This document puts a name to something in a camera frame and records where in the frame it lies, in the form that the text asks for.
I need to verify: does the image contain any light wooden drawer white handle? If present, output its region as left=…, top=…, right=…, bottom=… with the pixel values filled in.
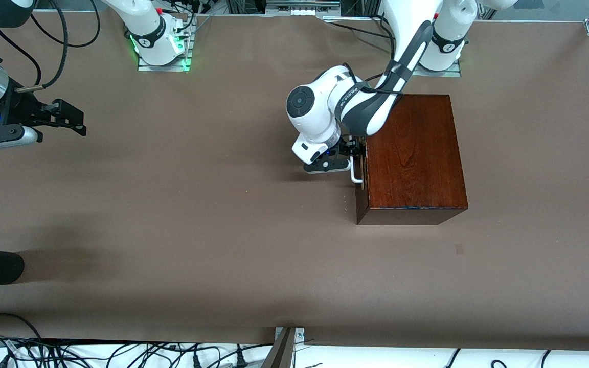
left=350, top=141, right=370, bottom=192

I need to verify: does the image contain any dark red wooden cabinet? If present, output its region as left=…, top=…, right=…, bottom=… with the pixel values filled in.
left=353, top=94, right=469, bottom=226

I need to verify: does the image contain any brown table cover sheet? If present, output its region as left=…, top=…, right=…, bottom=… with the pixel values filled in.
left=0, top=11, right=589, bottom=353

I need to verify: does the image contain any black cable with metal plug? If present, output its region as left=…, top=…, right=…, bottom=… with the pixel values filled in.
left=16, top=0, right=70, bottom=94

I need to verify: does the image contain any black looped cable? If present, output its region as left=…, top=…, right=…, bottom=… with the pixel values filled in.
left=49, top=0, right=102, bottom=49

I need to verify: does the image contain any silver angle bracket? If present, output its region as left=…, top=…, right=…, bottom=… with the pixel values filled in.
left=274, top=327, right=306, bottom=353

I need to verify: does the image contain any dark aluminium profile post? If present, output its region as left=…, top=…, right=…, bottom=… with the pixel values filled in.
left=260, top=327, right=297, bottom=368

